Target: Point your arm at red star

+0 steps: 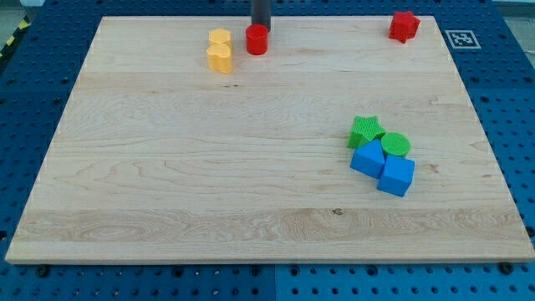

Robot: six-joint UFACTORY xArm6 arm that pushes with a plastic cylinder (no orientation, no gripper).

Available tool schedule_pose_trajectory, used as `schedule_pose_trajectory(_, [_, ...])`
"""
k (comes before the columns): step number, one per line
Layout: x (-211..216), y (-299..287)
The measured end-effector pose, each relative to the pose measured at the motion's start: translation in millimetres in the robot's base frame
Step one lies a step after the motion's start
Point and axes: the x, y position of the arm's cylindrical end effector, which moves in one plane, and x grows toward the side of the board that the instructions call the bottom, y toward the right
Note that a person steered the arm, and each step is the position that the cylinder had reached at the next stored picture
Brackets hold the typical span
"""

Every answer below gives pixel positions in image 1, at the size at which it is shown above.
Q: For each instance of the red star block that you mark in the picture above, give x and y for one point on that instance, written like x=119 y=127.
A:
x=404 y=26

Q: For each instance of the blue triangle block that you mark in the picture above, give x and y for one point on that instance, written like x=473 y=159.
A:
x=369 y=159

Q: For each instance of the green star block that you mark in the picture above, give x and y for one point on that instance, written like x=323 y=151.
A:
x=364 y=130

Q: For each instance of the yellow heart block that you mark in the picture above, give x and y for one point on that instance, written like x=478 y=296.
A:
x=219 y=57

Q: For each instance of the light wooden board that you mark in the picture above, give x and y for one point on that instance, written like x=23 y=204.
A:
x=157 y=159

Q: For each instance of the yellow hexagon block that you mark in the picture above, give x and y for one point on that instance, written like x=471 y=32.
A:
x=220 y=36

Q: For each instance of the green cylinder block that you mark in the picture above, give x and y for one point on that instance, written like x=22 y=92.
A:
x=395 y=144

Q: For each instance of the yellow black hazard tape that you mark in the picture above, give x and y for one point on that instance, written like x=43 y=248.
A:
x=16 y=38

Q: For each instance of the red cylinder block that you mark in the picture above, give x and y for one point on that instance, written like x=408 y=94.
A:
x=257 y=39

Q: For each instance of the white fiducial marker tag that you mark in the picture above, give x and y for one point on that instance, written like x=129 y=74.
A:
x=462 y=39

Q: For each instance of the blue cube block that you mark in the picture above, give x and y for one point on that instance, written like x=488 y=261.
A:
x=397 y=175

